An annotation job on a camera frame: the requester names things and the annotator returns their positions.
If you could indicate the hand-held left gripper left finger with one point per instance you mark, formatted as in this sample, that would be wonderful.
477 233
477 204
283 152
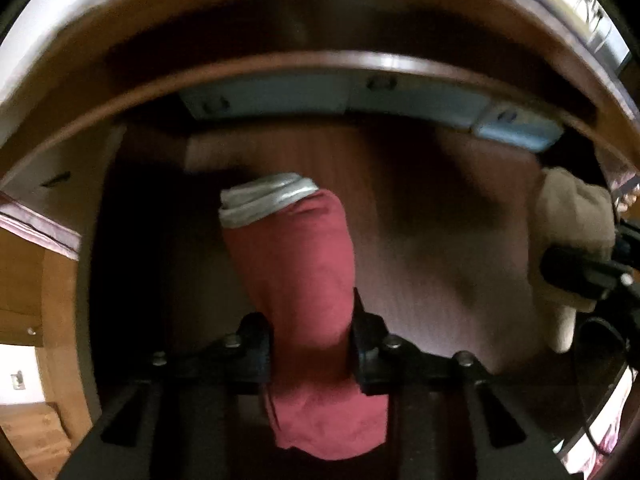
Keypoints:
262 355

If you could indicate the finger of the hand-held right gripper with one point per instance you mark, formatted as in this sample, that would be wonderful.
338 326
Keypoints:
575 270

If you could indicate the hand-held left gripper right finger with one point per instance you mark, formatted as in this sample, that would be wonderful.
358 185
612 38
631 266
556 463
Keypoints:
362 350

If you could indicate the cream dotted sock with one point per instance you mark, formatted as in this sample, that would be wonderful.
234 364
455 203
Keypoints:
570 210

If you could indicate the pinkish red underwear grey waistband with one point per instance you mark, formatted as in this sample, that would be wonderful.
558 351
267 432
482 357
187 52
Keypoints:
295 270

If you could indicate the person's pink clothing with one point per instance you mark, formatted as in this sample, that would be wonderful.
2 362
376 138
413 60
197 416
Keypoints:
610 420

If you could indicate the wooden cabinet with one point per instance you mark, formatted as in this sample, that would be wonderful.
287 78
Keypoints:
55 300

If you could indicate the pink underlay cloth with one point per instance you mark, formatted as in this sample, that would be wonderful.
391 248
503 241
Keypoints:
40 230

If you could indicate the small white wall outlet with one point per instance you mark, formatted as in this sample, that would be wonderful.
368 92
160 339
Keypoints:
19 381

